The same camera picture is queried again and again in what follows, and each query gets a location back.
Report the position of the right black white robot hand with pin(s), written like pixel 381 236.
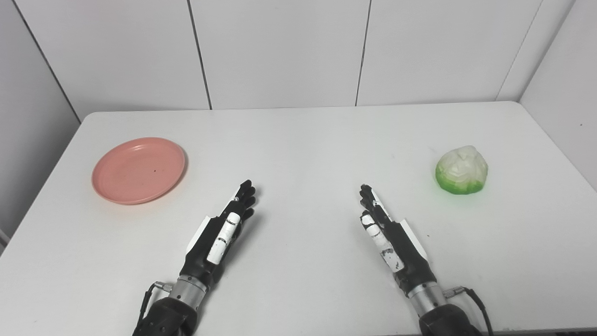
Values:
pixel 406 261

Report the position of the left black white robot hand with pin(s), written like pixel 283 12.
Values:
pixel 205 254

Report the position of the green white cabbage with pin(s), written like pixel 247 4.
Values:
pixel 461 170

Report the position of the pink round plate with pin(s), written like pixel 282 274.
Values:
pixel 138 171

